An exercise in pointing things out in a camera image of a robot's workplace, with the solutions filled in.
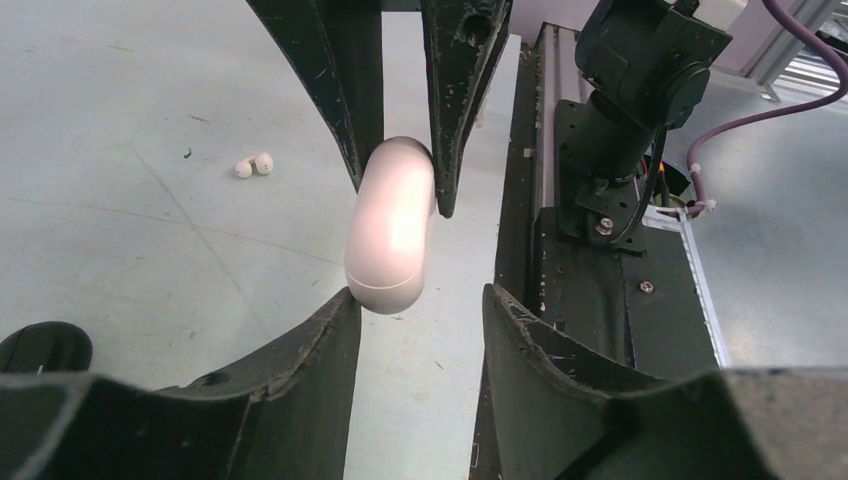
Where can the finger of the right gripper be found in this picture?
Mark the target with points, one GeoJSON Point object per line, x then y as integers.
{"type": "Point", "coordinates": [335, 49]}
{"type": "Point", "coordinates": [463, 43]}

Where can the black earbud charging case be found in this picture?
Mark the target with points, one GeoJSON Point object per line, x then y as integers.
{"type": "Point", "coordinates": [50, 346]}

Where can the white earbud charging case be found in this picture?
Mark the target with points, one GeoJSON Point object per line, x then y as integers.
{"type": "Point", "coordinates": [387, 243]}

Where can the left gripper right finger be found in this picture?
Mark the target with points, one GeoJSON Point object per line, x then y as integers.
{"type": "Point", "coordinates": [563, 411]}

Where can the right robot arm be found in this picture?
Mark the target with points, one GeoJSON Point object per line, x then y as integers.
{"type": "Point", "coordinates": [647, 62]}

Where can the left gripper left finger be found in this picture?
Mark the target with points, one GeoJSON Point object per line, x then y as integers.
{"type": "Point", "coordinates": [281, 412]}

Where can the right aluminium frame post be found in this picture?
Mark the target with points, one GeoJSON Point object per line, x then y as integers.
{"type": "Point", "coordinates": [785, 62]}

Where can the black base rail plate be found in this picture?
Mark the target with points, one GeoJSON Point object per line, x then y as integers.
{"type": "Point", "coordinates": [636, 307]}

